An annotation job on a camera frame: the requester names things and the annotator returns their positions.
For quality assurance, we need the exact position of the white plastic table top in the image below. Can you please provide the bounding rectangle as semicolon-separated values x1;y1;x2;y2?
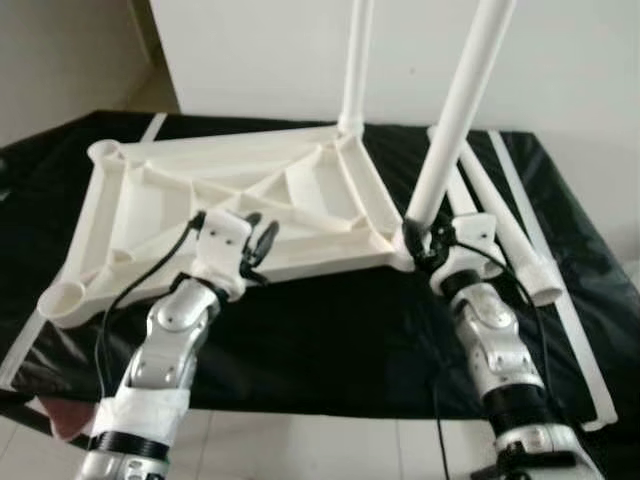
38;125;421;329

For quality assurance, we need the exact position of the white plastic table leg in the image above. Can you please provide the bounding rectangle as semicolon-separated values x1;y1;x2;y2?
430;125;501;251
458;140;566;306
338;0;376;137
405;0;516;226

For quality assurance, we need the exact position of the pink table cover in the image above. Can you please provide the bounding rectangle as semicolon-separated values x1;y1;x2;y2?
40;400;98;443

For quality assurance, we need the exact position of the black metal table leg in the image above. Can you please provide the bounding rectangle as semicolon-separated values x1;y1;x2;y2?
0;395;51;437

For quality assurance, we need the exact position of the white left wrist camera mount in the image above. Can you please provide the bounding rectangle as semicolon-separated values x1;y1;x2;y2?
190;210;253;301

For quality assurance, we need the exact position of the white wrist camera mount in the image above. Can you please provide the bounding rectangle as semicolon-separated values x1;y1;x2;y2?
430;215;501;297
190;210;253;301

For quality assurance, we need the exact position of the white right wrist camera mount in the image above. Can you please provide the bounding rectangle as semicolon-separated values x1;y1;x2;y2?
430;215;501;297

